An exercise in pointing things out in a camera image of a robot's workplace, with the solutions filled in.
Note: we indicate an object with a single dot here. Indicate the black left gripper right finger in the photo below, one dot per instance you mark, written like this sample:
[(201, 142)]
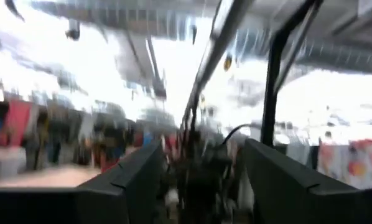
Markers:
[(298, 199)]

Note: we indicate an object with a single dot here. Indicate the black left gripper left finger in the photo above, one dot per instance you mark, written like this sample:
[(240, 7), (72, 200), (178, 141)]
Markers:
[(80, 205)]

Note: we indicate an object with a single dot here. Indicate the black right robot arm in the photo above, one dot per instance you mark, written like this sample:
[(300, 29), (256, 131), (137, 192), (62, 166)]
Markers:
[(204, 180)]

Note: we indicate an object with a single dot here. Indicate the colourful printed banner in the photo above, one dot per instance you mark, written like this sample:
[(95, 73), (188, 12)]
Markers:
[(354, 165)]

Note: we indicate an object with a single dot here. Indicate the red panel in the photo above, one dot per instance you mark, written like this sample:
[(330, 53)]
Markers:
[(16, 123)]

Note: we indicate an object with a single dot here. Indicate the black metal table frame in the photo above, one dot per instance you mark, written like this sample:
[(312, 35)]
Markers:
[(271, 93)]

